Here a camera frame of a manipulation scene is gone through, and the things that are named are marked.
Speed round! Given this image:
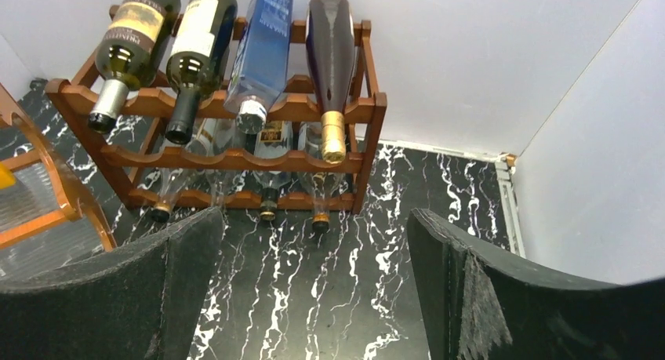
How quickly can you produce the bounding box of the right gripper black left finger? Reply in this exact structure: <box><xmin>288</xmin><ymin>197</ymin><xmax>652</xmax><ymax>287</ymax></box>
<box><xmin>1</xmin><ymin>207</ymin><xmax>223</xmax><ymax>359</ymax></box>

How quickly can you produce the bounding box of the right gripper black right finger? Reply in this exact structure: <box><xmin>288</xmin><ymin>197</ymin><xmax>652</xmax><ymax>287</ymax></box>
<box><xmin>406</xmin><ymin>209</ymin><xmax>664</xmax><ymax>359</ymax></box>

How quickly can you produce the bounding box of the green bottle with white label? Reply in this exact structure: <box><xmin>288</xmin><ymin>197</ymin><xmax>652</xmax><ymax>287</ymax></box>
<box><xmin>165</xmin><ymin>0</ymin><xmax>238</xmax><ymax>145</ymax></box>

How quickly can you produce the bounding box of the blue square bottle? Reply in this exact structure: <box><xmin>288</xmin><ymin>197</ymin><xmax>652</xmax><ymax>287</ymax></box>
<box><xmin>224</xmin><ymin>0</ymin><xmax>293</xmax><ymax>134</ymax></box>

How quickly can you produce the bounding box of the dark red gold-capped bottle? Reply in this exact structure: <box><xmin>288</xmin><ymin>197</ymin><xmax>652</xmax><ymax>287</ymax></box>
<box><xmin>305</xmin><ymin>0</ymin><xmax>356</xmax><ymax>165</ymax></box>

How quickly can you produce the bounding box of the clear bottle with gold cap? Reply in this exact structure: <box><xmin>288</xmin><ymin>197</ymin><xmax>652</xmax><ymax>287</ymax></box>
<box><xmin>150</xmin><ymin>119</ymin><xmax>216</xmax><ymax>224</ymax></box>

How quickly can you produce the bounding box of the brown wooden wine rack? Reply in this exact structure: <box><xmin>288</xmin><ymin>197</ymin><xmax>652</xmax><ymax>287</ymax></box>
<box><xmin>44</xmin><ymin>5</ymin><xmax>388</xmax><ymax>215</ymax></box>

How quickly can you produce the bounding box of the clear bottle with cork cap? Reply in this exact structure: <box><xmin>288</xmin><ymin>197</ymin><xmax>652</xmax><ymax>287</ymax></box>
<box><xmin>296</xmin><ymin>122</ymin><xmax>345</xmax><ymax>235</ymax></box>

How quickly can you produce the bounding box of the clear bottle with black label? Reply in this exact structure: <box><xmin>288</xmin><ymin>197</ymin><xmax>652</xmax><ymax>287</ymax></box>
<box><xmin>253</xmin><ymin>121</ymin><xmax>293</xmax><ymax>222</ymax></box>

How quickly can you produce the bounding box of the green bottle with tan label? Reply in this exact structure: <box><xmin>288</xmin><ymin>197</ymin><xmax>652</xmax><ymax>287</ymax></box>
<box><xmin>87</xmin><ymin>0</ymin><xmax>181</xmax><ymax>134</ymax></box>

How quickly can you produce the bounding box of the orange wooden tiered shelf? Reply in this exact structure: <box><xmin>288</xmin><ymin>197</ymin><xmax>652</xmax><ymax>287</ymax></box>
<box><xmin>1</xmin><ymin>88</ymin><xmax>117</xmax><ymax>251</ymax></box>

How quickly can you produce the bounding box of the aluminium frame rail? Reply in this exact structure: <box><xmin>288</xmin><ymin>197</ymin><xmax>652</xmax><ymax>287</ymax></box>
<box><xmin>495</xmin><ymin>153</ymin><xmax>526</xmax><ymax>258</ymax></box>

